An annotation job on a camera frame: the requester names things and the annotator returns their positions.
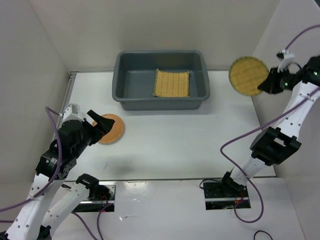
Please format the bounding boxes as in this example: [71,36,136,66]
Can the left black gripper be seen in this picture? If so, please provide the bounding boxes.
[73,109,115,156]

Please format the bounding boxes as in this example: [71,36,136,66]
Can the round orange woven plate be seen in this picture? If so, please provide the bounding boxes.
[98,113,125,144]

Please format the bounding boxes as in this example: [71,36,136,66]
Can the round green-rimmed bamboo plate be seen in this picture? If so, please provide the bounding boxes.
[228,56,269,97]

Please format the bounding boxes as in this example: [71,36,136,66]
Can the square bamboo mat tray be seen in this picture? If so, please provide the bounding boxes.
[153,69,190,98]

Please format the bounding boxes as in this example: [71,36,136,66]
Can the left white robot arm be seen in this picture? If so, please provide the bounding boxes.
[0,110,115,240]

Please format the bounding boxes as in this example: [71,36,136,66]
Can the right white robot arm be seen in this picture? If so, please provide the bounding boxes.
[219,56,320,197]

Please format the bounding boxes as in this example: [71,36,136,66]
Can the grey plastic bin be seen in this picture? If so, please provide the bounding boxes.
[112,50,210,111]

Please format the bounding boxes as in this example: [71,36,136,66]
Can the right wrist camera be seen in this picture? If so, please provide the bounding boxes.
[276,49,295,71]

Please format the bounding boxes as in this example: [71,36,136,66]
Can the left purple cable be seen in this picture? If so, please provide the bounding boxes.
[0,106,113,240]

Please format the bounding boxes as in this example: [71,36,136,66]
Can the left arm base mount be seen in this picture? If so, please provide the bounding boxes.
[74,181,116,213]

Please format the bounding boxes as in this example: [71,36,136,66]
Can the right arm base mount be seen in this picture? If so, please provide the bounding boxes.
[199,178,251,210]

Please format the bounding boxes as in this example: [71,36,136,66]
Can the black cable loop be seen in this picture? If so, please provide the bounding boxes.
[253,230,273,240]

